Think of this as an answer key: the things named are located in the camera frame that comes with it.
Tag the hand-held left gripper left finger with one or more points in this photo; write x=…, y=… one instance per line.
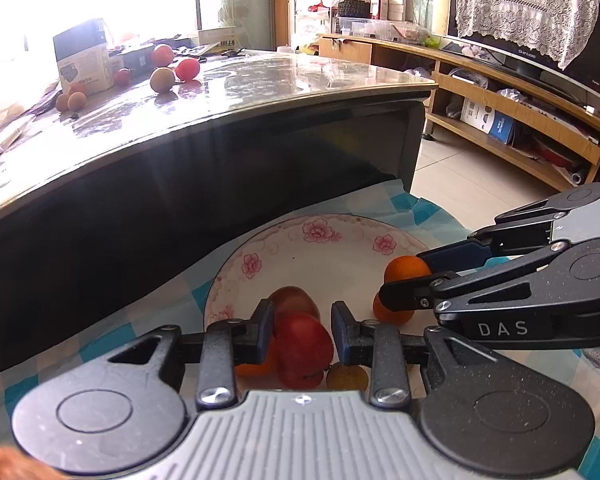
x=265, y=332

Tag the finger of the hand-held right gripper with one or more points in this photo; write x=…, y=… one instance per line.
x=450, y=256
x=410, y=297

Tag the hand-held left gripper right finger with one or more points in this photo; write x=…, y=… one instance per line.
x=339, y=335

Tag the orange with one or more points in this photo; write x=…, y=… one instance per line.
x=395, y=316
x=402, y=267
x=252, y=370

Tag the large red tomato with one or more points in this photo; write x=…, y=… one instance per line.
x=302, y=342

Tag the dark red round fruit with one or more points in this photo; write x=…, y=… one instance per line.
x=295, y=300

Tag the brown longan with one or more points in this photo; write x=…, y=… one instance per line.
x=347, y=379

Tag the small red cherry tomato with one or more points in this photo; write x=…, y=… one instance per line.
x=300, y=380

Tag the white bowl with pink flowers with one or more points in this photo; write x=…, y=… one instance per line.
x=330, y=260

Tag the blue and white box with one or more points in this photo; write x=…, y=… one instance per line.
x=487, y=119

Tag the wooden media shelf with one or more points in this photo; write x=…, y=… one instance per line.
x=530, y=125

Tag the dark coffee table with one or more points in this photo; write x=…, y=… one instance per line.
x=180, y=170

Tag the blue white checkered tablecloth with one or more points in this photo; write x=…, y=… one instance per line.
x=80, y=345

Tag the black television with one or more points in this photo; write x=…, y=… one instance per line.
x=587, y=80

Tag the white lace cloth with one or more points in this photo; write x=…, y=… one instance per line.
x=520, y=5

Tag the tan round fruit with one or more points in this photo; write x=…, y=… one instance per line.
x=162, y=79

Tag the small red fruit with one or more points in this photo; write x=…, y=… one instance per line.
x=122, y=76

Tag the red orange round fruit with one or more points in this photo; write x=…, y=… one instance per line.
x=163, y=54

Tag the small brown fruit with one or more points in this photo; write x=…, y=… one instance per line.
x=62, y=102
x=77, y=101

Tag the grey white cardboard box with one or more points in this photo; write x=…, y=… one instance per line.
x=82, y=57

